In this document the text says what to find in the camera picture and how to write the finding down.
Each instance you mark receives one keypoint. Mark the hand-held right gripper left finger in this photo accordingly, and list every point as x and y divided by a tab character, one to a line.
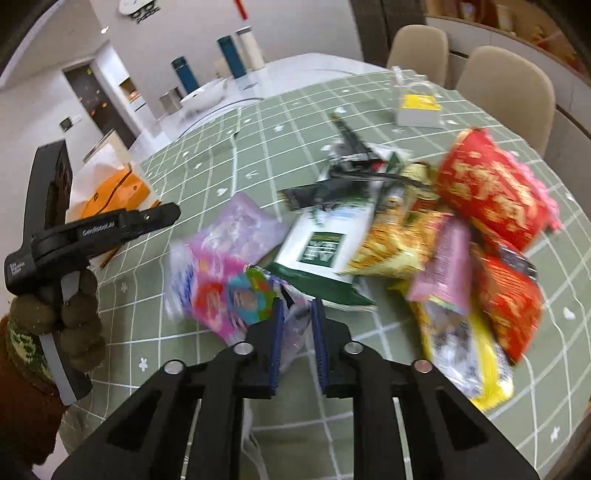
278	341

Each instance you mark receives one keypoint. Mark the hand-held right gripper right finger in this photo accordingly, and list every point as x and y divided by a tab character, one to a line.
318	346

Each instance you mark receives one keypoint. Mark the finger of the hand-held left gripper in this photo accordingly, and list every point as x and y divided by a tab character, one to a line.
152	217

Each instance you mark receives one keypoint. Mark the colourful clear plastic snack packet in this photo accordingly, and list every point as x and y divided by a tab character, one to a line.
217	295

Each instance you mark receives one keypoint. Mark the yellow noodle snack packet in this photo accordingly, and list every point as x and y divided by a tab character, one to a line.
392	244

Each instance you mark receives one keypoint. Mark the person's left hand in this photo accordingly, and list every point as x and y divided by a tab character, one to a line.
78	323

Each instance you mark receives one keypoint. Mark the green checked tablecloth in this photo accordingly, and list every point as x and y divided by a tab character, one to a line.
138	286

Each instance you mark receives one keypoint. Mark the purple translucent snack packet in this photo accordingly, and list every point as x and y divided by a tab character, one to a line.
240	226

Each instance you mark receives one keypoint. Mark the white packet with green label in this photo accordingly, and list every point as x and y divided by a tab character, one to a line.
314	230

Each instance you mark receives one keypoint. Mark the steel cup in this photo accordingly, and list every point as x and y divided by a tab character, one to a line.
170	100

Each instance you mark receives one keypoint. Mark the dark door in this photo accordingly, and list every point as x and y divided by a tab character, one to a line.
99	110

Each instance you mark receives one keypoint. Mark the white bowl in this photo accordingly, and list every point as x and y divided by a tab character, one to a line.
205	94

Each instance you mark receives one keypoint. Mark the dark blue thermos bottle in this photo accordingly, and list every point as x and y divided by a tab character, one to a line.
184	76

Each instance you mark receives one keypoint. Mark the pink snack wrapper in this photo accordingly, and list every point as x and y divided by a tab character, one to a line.
443	263

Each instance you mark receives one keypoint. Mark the black snack packet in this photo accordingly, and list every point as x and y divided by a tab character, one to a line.
323	189

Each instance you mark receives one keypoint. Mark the beige dining chair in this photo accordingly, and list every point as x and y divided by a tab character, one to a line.
508	92
418	50
220	69

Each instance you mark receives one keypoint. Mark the yellow grey snack wrapper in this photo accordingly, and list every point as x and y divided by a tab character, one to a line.
489	374

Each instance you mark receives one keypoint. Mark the teal thermos bottle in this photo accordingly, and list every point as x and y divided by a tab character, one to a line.
229	57

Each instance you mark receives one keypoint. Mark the small red snack packet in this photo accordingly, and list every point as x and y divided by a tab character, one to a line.
508	309

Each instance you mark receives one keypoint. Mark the white thermos bottle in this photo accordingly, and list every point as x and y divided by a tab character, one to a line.
250	48

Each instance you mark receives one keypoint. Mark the dark striped snack packet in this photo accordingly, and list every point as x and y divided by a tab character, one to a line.
353	143

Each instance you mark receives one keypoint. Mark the red gold hanging ornament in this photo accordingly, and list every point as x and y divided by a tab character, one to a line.
239	7

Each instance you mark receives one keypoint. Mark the large red snack packet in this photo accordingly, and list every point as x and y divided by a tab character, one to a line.
494	194

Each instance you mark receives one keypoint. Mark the white box with yellow top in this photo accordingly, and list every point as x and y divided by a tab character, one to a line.
418	117

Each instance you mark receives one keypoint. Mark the clear plastic bag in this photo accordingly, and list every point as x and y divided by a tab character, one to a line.
406	81

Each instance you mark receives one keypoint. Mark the wall switch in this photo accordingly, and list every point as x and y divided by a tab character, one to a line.
68	123

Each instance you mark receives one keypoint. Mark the panda wall clock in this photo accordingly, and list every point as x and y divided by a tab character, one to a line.
136	7

